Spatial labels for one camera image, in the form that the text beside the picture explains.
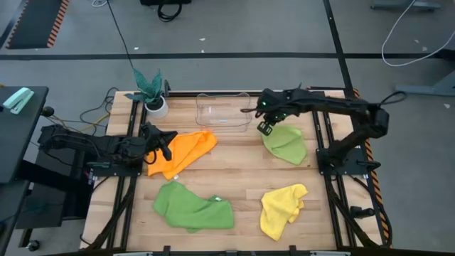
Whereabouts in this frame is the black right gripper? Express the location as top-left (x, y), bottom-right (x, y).
top-left (255, 88), bottom-right (291, 137)

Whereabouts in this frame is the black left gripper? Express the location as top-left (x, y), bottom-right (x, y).
top-left (141, 122), bottom-right (178, 162)

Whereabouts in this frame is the orange microfiber towel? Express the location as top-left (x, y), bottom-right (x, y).
top-left (146, 130), bottom-right (219, 181)

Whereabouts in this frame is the light green microfiber towel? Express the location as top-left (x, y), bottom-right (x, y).
top-left (261, 124), bottom-right (309, 166)

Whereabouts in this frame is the dark green microfiber towel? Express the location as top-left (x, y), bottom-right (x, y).
top-left (152, 180), bottom-right (235, 235)

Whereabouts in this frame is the yellow microfiber towel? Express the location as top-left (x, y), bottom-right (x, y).
top-left (259, 183), bottom-right (309, 242)

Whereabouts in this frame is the artificial plant in white pot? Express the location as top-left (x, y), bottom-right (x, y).
top-left (124, 68), bottom-right (170, 119)

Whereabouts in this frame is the clear plastic bin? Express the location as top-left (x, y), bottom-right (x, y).
top-left (195, 91), bottom-right (252, 134)

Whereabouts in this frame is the orange black hazard tape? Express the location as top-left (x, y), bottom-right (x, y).
top-left (351, 88), bottom-right (394, 249)

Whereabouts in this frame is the black clamp knob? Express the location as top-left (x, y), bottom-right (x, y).
top-left (350, 206), bottom-right (376, 219)

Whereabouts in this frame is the black cabinet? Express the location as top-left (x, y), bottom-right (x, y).
top-left (16, 138), bottom-right (94, 229)

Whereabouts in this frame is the black side desk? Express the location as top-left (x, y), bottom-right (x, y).
top-left (0, 85), bottom-right (50, 256)

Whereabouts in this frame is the mint green stapler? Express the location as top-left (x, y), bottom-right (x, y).
top-left (2, 87), bottom-right (36, 115)

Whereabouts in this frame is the grey desk foot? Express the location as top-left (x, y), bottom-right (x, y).
top-left (370, 0), bottom-right (441, 11)
top-left (392, 69), bottom-right (455, 97)

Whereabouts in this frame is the black orange-striped floor mat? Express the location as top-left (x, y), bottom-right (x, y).
top-left (5, 0), bottom-right (70, 50)

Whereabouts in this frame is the black aluminium table frame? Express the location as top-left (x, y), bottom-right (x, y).
top-left (80, 88), bottom-right (394, 256)

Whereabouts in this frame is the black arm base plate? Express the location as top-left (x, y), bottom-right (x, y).
top-left (87, 149), bottom-right (144, 178)
top-left (315, 146), bottom-right (382, 177)

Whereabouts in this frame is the black cable tangle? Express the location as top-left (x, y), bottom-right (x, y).
top-left (79, 86), bottom-right (121, 142)

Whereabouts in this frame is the yellow cable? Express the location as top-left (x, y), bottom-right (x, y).
top-left (53, 112), bottom-right (112, 133)

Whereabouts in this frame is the black cable bundle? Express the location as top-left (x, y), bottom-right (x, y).
top-left (85, 176), bottom-right (138, 250)
top-left (325, 174), bottom-right (394, 248)

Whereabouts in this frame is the thin black hanging cable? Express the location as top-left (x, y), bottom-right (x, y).
top-left (105, 0), bottom-right (135, 71)

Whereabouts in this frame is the black coiled floor cable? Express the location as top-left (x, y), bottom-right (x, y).
top-left (156, 1), bottom-right (183, 23)

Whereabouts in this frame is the white floor cable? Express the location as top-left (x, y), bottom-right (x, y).
top-left (380, 0), bottom-right (455, 68)

